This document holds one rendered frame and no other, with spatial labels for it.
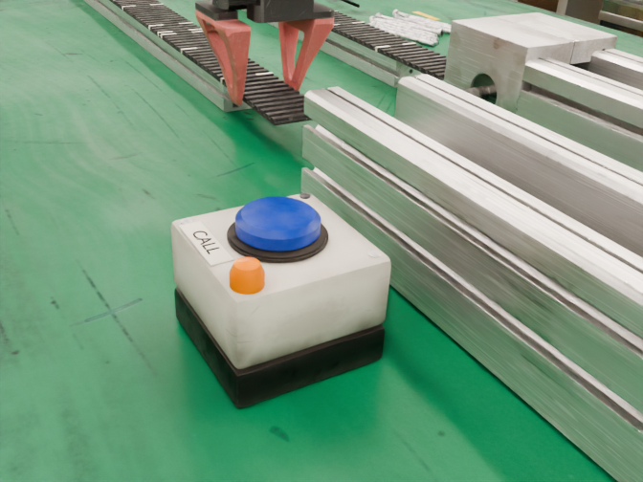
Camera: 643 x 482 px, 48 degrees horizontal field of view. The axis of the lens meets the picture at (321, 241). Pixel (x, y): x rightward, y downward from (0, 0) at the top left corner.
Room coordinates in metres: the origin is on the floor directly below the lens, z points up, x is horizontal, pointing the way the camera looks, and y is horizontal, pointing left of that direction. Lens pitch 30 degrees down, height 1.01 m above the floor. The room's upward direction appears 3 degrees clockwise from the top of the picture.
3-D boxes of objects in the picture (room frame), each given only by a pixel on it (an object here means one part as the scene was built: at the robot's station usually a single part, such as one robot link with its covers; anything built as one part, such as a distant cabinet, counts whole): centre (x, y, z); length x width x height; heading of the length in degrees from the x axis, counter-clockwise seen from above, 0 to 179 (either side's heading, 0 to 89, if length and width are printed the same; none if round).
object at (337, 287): (0.30, 0.01, 0.81); 0.10 x 0.08 x 0.06; 122
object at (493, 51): (0.60, -0.15, 0.83); 0.12 x 0.09 x 0.10; 122
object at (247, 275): (0.25, 0.03, 0.85); 0.02 x 0.02 x 0.01
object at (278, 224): (0.29, 0.02, 0.84); 0.04 x 0.04 x 0.02
